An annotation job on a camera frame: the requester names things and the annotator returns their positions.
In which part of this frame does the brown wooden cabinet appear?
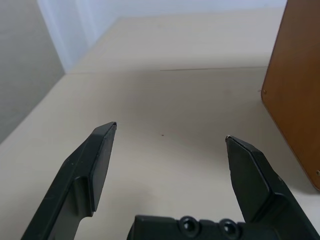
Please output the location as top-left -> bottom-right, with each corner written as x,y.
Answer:
260,0 -> 320,192

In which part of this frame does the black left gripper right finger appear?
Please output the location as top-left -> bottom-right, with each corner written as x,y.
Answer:
225,135 -> 318,240

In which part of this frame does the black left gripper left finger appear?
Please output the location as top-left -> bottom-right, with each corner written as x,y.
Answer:
21,121 -> 118,240

